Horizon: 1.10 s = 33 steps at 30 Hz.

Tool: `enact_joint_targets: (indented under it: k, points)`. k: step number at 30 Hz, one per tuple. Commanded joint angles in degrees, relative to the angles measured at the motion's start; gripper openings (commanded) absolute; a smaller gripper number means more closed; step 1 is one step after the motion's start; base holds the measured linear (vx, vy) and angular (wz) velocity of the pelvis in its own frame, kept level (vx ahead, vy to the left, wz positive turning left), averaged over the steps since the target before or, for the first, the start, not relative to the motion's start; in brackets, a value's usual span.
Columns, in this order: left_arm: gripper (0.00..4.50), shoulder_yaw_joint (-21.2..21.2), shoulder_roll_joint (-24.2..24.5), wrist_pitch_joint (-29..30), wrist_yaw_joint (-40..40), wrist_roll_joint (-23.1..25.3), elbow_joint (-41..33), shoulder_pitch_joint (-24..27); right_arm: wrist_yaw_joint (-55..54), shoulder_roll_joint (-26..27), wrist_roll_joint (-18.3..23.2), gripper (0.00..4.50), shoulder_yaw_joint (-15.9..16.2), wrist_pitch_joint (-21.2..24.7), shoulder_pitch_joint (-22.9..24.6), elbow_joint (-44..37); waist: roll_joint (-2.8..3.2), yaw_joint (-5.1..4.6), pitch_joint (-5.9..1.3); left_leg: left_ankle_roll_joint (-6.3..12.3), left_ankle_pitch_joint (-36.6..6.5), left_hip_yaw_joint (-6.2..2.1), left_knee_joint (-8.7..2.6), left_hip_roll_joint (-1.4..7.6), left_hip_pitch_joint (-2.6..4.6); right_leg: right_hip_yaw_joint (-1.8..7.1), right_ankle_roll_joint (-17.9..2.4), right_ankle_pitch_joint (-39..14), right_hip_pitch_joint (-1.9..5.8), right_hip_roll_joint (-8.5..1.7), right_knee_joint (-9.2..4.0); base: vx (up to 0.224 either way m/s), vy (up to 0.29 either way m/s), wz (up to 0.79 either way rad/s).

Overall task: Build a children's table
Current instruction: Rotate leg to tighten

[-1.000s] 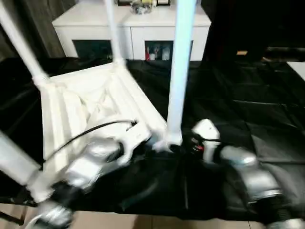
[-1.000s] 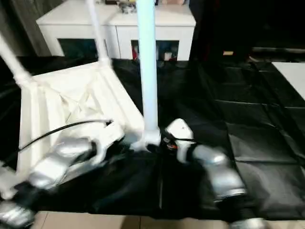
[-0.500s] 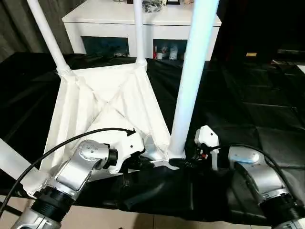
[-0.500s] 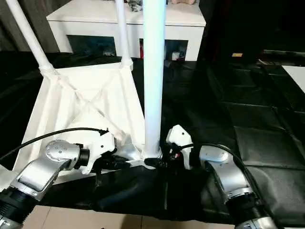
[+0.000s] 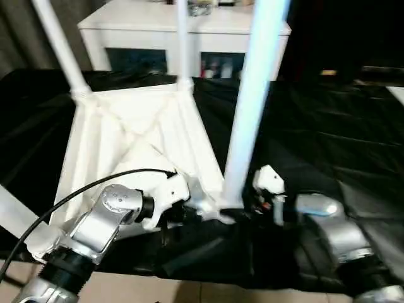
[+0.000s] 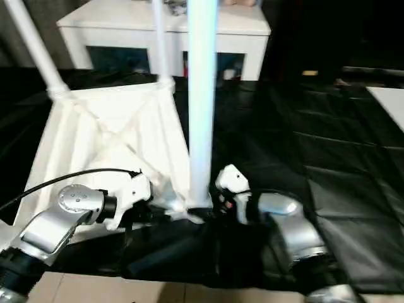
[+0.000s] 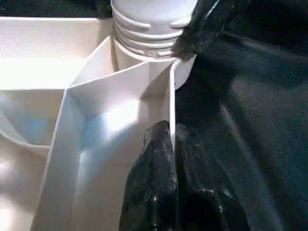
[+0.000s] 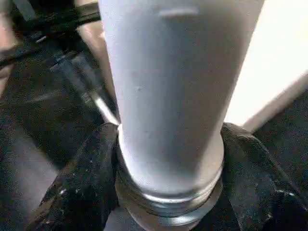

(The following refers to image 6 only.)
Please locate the white plastic table top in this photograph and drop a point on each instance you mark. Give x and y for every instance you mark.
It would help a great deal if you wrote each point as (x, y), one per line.
(94, 142)

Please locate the white plastic table leg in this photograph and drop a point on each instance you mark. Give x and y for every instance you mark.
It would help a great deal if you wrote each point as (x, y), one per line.
(41, 53)
(202, 94)
(161, 47)

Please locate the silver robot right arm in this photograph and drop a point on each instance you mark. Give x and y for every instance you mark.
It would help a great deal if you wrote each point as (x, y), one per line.
(300, 233)

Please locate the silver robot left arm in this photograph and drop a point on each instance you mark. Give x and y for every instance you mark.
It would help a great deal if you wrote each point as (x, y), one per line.
(47, 230)

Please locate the black work mat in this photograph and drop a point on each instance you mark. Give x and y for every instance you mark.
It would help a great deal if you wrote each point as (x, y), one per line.
(315, 126)

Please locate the white mug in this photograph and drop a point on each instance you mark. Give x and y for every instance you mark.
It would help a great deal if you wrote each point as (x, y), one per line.
(228, 73)

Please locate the small yellow box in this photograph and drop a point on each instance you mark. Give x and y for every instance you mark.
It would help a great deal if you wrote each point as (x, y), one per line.
(310, 72)

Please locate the white cabinet with glass doors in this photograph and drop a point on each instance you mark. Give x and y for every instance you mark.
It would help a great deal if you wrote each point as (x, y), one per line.
(110, 31)

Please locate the white flat board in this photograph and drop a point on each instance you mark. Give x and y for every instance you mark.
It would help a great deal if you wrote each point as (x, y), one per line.
(389, 101)

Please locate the grey curtain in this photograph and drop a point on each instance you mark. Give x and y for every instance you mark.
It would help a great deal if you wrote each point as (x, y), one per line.
(9, 47)

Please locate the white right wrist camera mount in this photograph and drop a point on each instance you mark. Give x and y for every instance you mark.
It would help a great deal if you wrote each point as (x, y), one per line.
(230, 180)

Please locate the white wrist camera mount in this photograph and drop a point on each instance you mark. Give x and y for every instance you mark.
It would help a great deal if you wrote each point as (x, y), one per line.
(135, 189)
(230, 180)

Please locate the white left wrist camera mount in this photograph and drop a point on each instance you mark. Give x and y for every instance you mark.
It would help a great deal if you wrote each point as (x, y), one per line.
(135, 189)

